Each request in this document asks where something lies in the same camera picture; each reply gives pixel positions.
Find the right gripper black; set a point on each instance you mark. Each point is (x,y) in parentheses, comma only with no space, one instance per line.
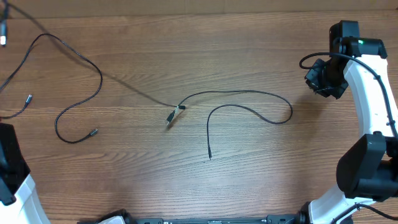
(313,83)

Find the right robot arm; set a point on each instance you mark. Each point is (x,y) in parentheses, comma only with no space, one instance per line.
(367,172)

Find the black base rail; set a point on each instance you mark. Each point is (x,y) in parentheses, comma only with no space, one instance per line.
(269,219)

